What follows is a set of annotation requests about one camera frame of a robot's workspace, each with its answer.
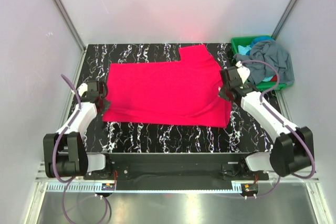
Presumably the red t shirt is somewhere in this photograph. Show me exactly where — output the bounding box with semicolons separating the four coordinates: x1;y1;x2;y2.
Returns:
102;45;232;128

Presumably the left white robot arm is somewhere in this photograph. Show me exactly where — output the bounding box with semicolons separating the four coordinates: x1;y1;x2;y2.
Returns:
43;81;113;180

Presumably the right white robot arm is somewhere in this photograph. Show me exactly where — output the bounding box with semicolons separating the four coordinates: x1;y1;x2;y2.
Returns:
219;63;316;180

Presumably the light blue t shirt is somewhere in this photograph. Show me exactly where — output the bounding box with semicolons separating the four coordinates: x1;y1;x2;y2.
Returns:
237;45;251;55

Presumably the black marbled table mat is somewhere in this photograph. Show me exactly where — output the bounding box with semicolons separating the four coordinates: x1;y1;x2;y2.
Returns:
78;44;272;153

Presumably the green plastic bin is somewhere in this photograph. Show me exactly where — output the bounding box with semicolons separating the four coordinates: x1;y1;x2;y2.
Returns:
232;36;291;90

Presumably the grey t shirt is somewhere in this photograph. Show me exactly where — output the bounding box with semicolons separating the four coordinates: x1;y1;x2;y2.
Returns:
234;39;295;86

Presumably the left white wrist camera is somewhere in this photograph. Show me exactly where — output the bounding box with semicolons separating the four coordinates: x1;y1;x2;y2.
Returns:
77;83;88;97

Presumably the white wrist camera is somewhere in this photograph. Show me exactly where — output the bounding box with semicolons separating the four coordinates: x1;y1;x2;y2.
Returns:
77;83;88;97
235;61;250;84

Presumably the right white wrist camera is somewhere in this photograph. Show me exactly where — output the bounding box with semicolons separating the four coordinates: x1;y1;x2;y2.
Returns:
235;61;250;84

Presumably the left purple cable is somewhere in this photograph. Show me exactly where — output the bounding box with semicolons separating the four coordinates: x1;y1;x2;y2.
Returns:
51;74;113;222

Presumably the purple cable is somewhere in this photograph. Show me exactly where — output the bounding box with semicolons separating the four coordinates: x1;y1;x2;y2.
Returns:
236;60;316;198
51;74;113;222

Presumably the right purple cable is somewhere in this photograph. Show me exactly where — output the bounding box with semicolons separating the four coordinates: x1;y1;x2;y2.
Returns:
236;60;316;198

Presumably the left aluminium frame post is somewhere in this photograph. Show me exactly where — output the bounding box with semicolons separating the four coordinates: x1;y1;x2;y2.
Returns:
36;0;87;53

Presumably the aluminium frame post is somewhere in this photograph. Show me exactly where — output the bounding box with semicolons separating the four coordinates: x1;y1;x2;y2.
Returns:
36;0;87;53
271;0;299;40

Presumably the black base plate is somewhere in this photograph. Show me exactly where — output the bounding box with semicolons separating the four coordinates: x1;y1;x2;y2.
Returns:
84;153;269;191

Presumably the aluminium front rail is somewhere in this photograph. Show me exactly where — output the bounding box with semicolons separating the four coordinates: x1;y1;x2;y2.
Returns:
34;161;321;195

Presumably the right aluminium frame post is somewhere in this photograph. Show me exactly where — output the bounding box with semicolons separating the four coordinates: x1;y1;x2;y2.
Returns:
271;0;299;40

